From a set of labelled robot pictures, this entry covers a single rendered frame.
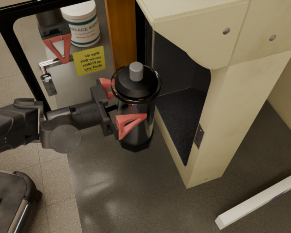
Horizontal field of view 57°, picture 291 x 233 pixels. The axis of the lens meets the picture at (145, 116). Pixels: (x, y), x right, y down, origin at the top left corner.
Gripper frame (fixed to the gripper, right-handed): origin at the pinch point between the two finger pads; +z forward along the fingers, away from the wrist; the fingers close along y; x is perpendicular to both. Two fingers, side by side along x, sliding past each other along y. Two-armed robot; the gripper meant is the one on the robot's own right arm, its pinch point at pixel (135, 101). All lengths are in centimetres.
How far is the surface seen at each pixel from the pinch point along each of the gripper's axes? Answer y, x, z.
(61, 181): 45, 121, -29
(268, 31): -16.5, -28.3, 10.4
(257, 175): -20.8, 22.1, 30.7
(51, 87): 12.0, 1.5, -17.2
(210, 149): -16.6, 2.0, 11.0
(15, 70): 160, 123, -43
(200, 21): -15.9, -31.4, 0.0
